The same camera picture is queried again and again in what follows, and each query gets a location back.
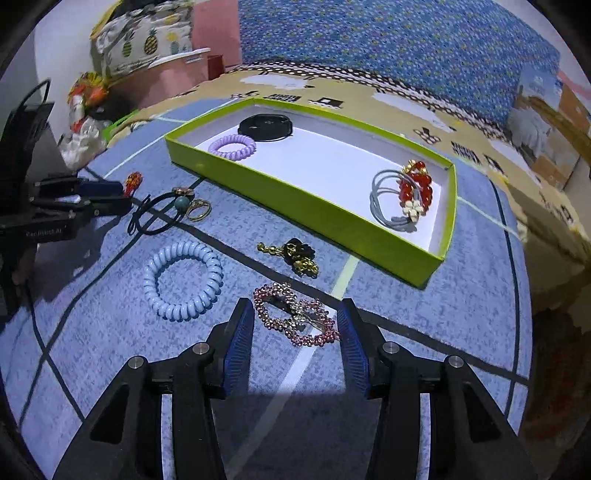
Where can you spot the gold ring clasp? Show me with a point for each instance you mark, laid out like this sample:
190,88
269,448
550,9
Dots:
198,210

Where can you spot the pink rhinestone hair clip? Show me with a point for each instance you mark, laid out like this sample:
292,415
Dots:
305,323

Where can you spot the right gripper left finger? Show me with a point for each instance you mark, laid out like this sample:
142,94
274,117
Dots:
121,436

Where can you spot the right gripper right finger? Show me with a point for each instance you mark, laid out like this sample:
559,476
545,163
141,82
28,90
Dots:
470,437

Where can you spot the blue grey checked blanket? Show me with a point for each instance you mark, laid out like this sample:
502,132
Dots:
87,315

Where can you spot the green shallow cardboard box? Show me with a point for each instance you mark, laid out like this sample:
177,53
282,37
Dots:
334,175

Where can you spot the colourful plastic bags pile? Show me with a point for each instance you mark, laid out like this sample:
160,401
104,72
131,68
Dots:
94,112

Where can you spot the black cord teal bead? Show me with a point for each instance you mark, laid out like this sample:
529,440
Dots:
169,207

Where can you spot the pink storage cabinet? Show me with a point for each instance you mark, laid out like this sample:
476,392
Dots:
168,77

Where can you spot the black wristband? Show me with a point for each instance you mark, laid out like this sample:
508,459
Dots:
266,127

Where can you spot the blue floral headboard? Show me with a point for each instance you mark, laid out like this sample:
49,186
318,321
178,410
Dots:
463,58

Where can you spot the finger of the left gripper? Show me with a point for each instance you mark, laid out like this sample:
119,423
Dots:
102,206
99,188

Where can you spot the black gold flower brooch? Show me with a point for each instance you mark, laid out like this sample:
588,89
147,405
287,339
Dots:
298,255

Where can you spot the cardboard quilt box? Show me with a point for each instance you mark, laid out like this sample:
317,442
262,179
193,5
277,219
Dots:
549,125

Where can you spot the pineapple print storage bag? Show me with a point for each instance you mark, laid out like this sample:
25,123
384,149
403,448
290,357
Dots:
132,35

